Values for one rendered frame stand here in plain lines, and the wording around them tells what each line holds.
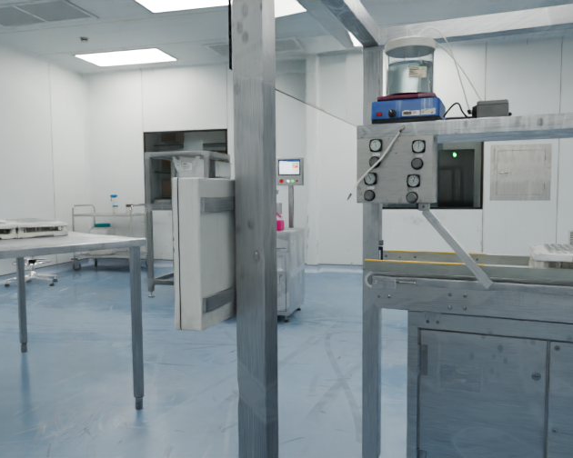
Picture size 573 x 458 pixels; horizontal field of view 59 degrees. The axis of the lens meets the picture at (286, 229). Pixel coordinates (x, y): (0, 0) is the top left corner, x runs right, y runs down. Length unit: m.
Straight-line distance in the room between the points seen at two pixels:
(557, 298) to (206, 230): 1.01
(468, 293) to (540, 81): 5.70
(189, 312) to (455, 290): 0.88
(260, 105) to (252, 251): 0.26
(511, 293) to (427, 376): 0.36
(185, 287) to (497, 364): 1.04
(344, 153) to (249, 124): 6.01
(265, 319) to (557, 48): 6.53
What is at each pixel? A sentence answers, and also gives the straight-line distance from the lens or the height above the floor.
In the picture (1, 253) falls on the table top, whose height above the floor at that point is 0.84.
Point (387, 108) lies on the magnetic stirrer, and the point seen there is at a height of 1.32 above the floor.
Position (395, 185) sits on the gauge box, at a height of 1.09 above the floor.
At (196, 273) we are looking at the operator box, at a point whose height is 0.94.
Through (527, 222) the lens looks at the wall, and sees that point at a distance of 6.97.
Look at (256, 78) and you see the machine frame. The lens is 0.94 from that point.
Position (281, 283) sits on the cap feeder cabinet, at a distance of 4.22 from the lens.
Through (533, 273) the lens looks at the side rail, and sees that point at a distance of 1.53.
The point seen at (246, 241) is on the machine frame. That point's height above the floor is 0.99.
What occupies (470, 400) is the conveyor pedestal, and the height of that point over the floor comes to 0.46.
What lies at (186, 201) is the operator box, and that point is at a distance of 0.86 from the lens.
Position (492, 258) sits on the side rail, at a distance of 1.80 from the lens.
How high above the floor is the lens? 1.08
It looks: 4 degrees down
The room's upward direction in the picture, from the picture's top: straight up
